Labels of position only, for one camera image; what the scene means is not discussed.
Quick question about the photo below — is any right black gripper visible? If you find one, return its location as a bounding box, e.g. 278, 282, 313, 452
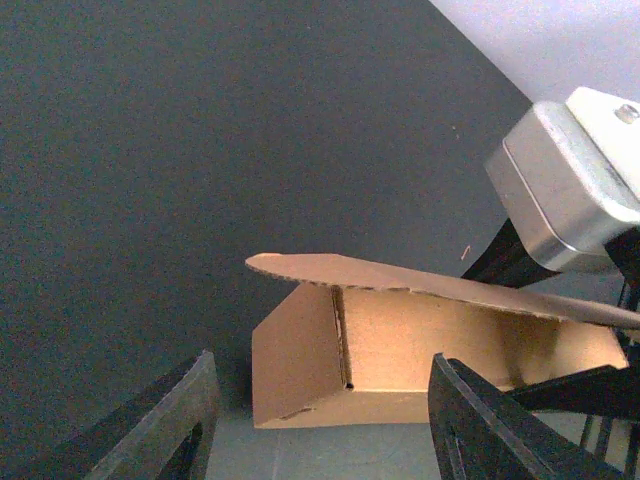
459, 217, 640, 480

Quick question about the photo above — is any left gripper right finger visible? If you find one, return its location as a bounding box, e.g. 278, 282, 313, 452
427, 353, 623, 479

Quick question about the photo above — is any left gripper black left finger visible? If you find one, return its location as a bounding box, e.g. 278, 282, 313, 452
29, 351, 220, 479

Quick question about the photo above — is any brown cardboard box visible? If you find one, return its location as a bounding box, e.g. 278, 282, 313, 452
246, 253, 639, 429

